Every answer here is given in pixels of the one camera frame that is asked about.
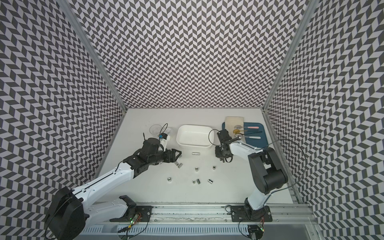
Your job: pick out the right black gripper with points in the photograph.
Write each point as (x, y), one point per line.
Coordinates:
(218, 154)

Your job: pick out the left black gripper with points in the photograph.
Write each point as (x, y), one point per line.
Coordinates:
(172, 152)

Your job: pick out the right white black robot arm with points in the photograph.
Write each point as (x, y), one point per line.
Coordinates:
(267, 170)

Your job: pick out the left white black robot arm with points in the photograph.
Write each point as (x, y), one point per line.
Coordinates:
(73, 210)

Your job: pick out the white plastic storage box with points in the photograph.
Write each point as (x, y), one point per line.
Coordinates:
(194, 136)

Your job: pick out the clear plastic lid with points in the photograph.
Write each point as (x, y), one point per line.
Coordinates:
(169, 131)

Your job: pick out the clear plastic cup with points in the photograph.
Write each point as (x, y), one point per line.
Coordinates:
(155, 130)

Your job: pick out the beige cloth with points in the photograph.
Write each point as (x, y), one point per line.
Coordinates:
(230, 123)

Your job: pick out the blue tray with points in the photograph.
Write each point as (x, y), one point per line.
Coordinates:
(253, 142)

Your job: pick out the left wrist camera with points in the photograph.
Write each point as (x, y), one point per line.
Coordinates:
(164, 139)

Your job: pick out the white handled spoon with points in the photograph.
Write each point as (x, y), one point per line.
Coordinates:
(240, 136)

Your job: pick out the gold black handled spoon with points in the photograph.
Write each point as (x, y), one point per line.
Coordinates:
(247, 132)

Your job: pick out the pink handled spoon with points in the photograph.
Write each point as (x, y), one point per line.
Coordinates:
(238, 127)

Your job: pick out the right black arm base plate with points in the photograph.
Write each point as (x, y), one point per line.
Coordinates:
(245, 214)

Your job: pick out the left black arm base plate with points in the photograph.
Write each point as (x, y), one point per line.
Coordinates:
(133, 212)

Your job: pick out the aluminium front rail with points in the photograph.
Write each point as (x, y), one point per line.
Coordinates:
(217, 214)

